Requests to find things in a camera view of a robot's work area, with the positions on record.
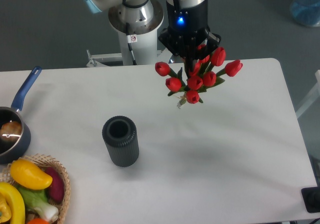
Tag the blue handled saucepan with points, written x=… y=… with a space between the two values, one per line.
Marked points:
x=11 y=151

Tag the purple toy sweet potato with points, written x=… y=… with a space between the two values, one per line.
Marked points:
x=56 y=190

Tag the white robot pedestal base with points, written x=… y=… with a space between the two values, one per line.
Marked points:
x=135 y=49

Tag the blue translucent container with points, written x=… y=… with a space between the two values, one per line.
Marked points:
x=306 y=12

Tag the red tulip bouquet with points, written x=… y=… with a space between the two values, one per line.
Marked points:
x=200 y=79

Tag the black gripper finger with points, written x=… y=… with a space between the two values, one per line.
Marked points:
x=179 y=45
x=206 y=42

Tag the yellow toy mango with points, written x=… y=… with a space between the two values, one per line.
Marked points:
x=29 y=175

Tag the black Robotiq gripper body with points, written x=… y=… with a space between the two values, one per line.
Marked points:
x=188 y=20

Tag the orange toy fruit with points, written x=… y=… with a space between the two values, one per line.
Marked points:
x=38 y=221

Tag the dark grey ribbed vase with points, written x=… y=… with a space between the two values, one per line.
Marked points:
x=120 y=136

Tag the green white toy bok choy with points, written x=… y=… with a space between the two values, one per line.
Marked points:
x=37 y=202

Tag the brown patty in pan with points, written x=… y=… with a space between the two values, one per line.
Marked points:
x=10 y=131

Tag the white frame at right edge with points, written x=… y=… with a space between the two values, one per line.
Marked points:
x=310 y=97

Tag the yellow toy bell pepper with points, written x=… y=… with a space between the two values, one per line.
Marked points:
x=15 y=202

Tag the woven wicker basket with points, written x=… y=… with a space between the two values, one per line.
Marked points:
x=43 y=162

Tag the black device at table edge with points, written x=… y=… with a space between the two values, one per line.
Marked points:
x=311 y=198

